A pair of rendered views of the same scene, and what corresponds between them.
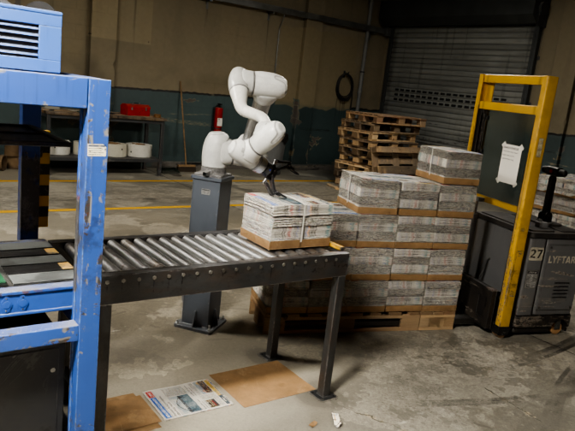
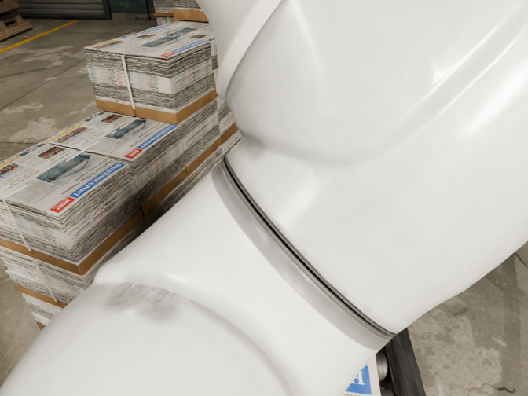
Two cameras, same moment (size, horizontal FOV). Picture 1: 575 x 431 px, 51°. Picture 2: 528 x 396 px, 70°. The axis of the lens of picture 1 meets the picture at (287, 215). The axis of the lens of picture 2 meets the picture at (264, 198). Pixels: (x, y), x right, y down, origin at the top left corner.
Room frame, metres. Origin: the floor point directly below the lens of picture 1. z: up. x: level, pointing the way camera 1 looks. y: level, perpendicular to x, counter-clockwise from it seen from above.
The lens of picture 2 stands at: (2.82, 0.29, 1.41)
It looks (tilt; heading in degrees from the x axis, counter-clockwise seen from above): 35 degrees down; 311
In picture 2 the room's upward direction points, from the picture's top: straight up
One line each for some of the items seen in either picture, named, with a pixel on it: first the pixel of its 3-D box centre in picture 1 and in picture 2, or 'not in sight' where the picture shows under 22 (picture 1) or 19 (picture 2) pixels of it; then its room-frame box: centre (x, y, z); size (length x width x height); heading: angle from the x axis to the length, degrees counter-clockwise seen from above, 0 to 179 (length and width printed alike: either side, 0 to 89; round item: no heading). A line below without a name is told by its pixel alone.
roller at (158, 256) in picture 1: (156, 256); not in sight; (2.65, 0.57, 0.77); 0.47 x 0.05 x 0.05; 37
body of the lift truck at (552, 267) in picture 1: (520, 269); not in sight; (4.57, -1.85, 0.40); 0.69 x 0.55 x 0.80; 19
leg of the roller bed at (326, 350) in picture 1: (330, 335); not in sight; (2.99, -0.30, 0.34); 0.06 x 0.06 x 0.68; 37
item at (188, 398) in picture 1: (187, 398); not in sight; (2.79, 0.39, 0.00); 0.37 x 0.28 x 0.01; 127
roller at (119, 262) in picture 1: (114, 259); not in sight; (2.53, 0.73, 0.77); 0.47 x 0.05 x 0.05; 37
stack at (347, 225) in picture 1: (340, 265); (157, 203); (4.07, -0.41, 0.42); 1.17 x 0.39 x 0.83; 109
